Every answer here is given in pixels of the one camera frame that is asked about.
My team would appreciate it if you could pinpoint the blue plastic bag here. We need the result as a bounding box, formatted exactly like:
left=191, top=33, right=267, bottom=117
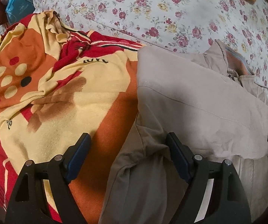
left=5, top=0, right=35, bottom=24

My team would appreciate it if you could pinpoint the orange red yellow blanket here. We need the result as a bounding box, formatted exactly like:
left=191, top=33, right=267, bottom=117
left=0, top=11, right=141, bottom=223

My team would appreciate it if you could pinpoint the beige jacket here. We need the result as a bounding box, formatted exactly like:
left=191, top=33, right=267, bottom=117
left=99, top=41, right=268, bottom=223

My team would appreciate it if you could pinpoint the floral white quilt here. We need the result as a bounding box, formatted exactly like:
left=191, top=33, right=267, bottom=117
left=33, top=0, right=268, bottom=97

